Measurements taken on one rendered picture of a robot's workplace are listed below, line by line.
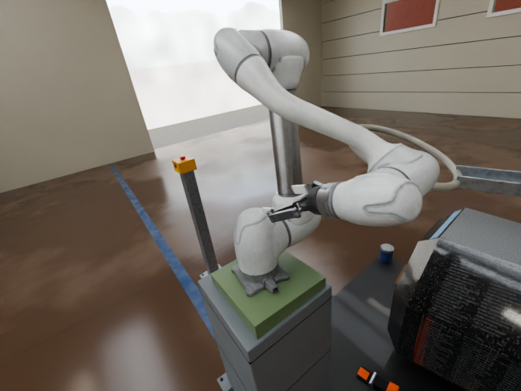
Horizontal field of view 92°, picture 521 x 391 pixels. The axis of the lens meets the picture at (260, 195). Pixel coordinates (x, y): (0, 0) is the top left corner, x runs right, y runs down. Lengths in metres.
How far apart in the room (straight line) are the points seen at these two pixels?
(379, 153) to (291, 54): 0.42
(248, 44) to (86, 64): 5.86
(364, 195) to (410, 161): 0.16
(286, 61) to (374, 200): 0.53
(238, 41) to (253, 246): 0.62
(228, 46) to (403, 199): 0.59
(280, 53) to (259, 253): 0.64
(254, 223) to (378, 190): 0.47
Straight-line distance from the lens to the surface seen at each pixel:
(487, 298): 1.34
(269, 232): 0.88
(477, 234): 1.46
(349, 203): 0.54
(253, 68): 0.73
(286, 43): 0.89
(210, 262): 2.19
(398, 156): 0.65
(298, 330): 1.06
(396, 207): 0.51
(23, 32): 6.58
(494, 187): 1.24
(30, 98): 6.53
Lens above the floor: 1.59
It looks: 27 degrees down
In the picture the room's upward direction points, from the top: 7 degrees counter-clockwise
